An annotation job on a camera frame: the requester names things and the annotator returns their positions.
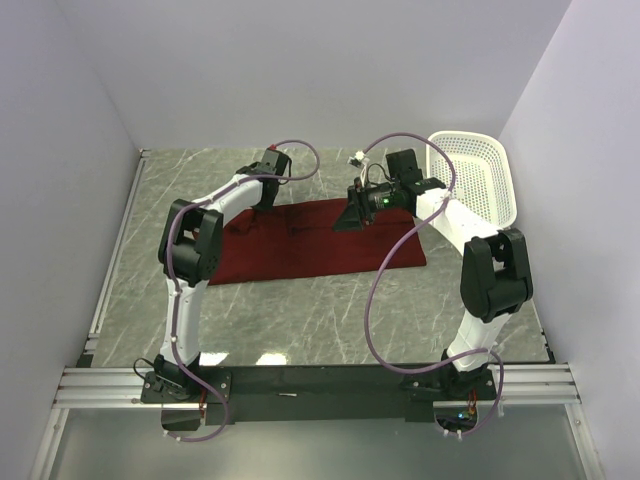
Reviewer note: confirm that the dark red t-shirt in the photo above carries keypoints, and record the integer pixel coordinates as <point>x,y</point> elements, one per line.
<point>298,241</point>

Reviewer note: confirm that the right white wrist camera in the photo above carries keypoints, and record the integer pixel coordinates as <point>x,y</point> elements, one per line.
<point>361,161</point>

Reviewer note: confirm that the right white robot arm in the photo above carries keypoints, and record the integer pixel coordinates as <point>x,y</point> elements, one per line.
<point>495,276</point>

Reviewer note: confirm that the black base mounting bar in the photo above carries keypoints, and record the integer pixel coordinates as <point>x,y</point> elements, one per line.
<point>311,393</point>

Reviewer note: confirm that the aluminium frame rail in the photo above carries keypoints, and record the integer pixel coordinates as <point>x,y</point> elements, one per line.
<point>517,385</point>

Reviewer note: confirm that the white perforated plastic basket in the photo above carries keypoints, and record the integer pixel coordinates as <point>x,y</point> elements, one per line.
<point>483,177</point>

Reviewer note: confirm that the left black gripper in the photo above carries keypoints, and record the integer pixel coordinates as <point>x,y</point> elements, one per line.
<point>265,205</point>

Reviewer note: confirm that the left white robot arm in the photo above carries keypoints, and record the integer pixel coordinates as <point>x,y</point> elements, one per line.
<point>190,252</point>

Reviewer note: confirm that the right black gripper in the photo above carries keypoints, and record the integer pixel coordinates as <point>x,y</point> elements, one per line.
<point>358,208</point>

